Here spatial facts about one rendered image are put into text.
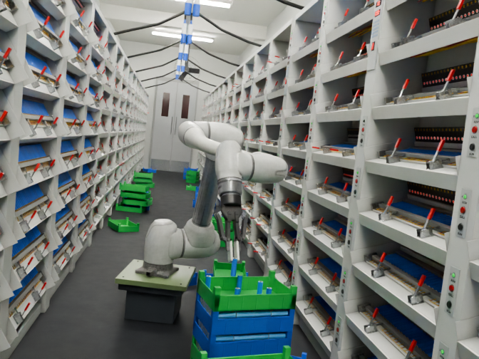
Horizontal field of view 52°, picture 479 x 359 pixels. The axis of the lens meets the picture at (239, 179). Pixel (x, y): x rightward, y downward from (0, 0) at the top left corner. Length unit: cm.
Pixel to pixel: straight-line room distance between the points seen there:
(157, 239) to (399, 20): 150
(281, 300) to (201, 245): 94
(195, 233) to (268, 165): 83
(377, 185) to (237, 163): 55
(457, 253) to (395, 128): 74
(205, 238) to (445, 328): 146
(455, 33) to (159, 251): 169
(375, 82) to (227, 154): 62
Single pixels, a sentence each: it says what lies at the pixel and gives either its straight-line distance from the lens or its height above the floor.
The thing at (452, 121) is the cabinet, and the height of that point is 110.
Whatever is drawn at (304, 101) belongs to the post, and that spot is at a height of 125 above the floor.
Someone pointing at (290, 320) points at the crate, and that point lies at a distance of 176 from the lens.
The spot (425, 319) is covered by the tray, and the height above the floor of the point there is 52.
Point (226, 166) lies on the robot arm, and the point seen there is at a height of 86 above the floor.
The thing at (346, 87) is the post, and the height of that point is 128.
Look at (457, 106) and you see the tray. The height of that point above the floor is 111.
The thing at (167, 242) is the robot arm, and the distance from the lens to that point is 252.
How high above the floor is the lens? 97
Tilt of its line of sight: 5 degrees down
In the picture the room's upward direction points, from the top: 6 degrees clockwise
